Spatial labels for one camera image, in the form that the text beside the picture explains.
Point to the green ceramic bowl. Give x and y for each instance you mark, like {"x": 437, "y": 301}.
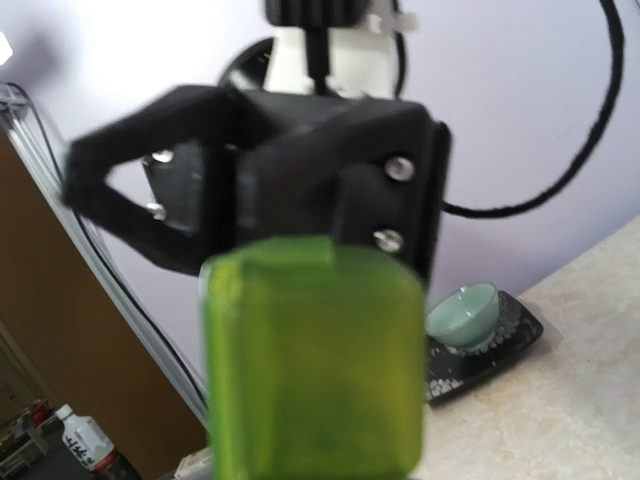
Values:
{"x": 467, "y": 319}

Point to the white plastic bottle background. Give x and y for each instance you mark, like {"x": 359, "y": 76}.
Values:
{"x": 83, "y": 437}

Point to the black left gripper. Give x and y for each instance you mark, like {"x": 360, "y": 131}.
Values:
{"x": 365, "y": 171}

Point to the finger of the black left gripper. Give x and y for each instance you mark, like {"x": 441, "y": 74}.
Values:
{"x": 187, "y": 143}

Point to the black square tray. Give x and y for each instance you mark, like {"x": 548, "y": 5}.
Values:
{"x": 451, "y": 372}

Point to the green pill organizer box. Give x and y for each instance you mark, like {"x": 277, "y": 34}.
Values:
{"x": 315, "y": 361}

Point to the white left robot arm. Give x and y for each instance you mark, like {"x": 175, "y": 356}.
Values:
{"x": 345, "y": 49}

